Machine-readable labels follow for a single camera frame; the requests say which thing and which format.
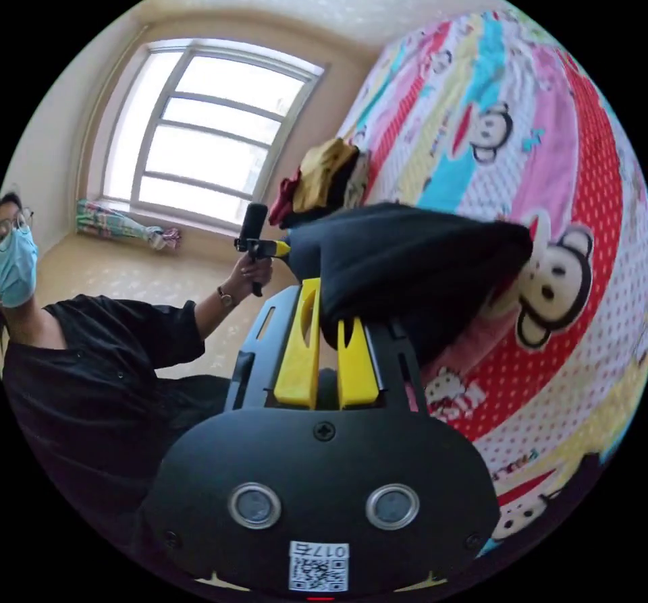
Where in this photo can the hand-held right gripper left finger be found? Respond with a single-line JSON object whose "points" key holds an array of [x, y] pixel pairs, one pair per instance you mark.
{"points": [[299, 360]]}

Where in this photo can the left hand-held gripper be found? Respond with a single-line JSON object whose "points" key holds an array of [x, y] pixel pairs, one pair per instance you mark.
{"points": [[255, 254]]}

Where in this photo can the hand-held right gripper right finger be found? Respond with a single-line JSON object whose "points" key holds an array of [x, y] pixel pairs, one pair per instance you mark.
{"points": [[358, 375]]}

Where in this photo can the black pants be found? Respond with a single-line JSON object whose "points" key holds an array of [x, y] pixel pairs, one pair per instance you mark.
{"points": [[405, 264]]}

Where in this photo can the person's left forearm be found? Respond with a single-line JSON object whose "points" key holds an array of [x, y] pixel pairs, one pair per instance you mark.
{"points": [[212, 309]]}

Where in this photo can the bed with printed sheet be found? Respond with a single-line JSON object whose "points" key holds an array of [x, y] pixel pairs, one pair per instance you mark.
{"points": [[531, 168]]}

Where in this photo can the person's left hand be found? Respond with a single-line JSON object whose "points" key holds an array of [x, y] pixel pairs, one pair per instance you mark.
{"points": [[248, 279]]}

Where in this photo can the pile of clothes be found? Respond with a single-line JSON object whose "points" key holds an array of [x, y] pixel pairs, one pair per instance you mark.
{"points": [[324, 178]]}

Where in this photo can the window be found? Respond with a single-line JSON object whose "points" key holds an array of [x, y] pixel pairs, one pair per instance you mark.
{"points": [[202, 132]]}

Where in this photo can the rolled printed blanket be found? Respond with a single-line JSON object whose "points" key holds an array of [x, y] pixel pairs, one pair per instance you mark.
{"points": [[126, 226]]}

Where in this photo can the person's body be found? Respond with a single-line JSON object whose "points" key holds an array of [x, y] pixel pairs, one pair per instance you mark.
{"points": [[91, 375]]}

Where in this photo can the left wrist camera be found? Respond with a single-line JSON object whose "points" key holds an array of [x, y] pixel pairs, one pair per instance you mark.
{"points": [[251, 226]]}

